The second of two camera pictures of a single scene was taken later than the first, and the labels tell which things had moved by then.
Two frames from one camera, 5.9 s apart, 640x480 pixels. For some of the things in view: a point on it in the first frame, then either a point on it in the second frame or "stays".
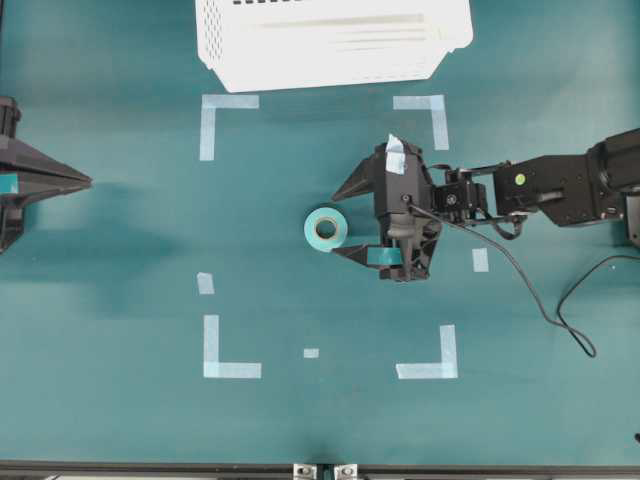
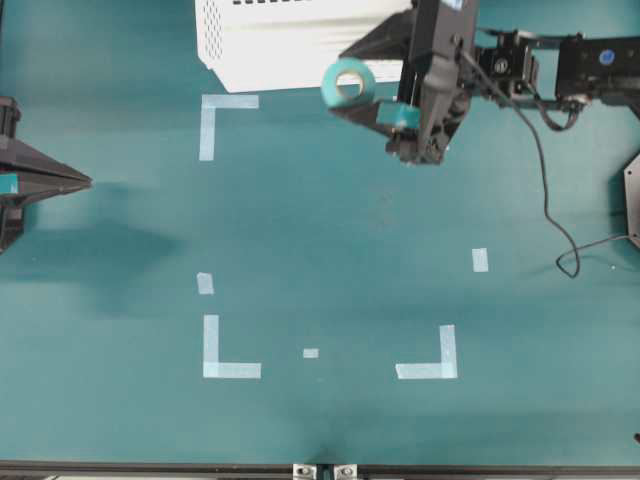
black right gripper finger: (363, 178) → (391, 40)
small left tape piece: (205, 283) stays
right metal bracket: (345, 471) stays
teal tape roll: (326, 229) → (328, 84)
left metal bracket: (304, 472) stays
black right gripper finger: (373, 256) → (394, 118)
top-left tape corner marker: (211, 102) stays
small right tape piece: (480, 260) stays
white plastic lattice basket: (255, 44) stays
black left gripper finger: (33, 187) stays
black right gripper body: (403, 199) → (436, 72)
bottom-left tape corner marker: (212, 366) stays
